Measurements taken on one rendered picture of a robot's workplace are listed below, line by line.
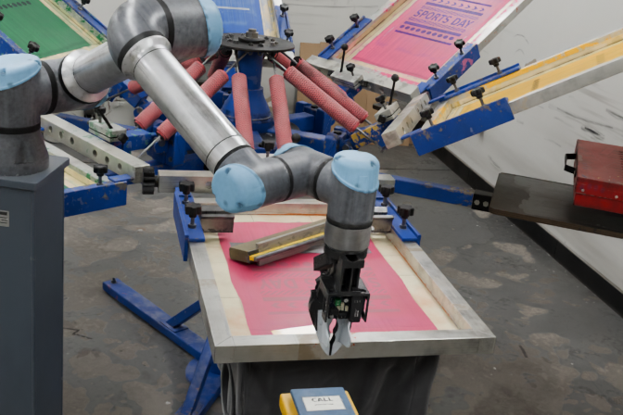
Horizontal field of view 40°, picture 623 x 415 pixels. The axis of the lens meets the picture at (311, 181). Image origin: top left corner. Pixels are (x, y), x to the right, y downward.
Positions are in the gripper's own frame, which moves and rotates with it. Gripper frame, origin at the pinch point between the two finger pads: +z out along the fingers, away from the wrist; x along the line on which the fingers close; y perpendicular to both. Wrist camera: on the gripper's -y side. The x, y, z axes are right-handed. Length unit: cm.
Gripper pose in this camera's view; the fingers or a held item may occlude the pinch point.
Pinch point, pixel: (329, 345)
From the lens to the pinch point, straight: 151.2
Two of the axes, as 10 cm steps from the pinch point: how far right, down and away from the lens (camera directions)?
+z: -1.1, 9.4, 3.3
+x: 9.7, 0.3, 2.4
